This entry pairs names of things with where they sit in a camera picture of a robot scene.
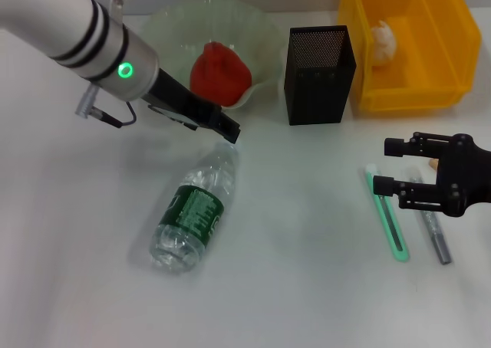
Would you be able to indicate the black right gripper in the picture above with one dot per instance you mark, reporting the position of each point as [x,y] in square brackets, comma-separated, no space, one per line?
[464,171]

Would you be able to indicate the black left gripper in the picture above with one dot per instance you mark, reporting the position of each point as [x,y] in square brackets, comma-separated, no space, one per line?
[184,102]

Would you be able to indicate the red-orange fruit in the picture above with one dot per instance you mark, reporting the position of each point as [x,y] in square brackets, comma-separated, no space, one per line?
[222,74]

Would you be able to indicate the green utility knife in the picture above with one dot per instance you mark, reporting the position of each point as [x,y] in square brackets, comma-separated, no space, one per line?
[387,221]

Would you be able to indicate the grey pen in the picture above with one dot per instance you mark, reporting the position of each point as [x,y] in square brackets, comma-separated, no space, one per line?
[437,240]

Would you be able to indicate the clear green-label water bottle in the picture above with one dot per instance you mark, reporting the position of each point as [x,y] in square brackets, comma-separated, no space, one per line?
[192,214]

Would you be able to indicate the white paper ball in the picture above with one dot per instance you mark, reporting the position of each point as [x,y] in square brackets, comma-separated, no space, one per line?
[383,43]

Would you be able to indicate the black mesh pen holder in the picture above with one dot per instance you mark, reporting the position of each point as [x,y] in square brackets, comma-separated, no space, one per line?
[318,95]

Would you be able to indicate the green glass fruit bowl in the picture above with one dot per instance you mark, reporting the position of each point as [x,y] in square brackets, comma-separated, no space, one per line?
[238,30]

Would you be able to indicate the small tan wooden block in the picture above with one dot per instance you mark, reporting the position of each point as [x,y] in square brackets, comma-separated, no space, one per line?
[433,164]

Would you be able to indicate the yellow plastic storage bin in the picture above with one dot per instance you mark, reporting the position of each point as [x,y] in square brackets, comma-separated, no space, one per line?
[429,56]

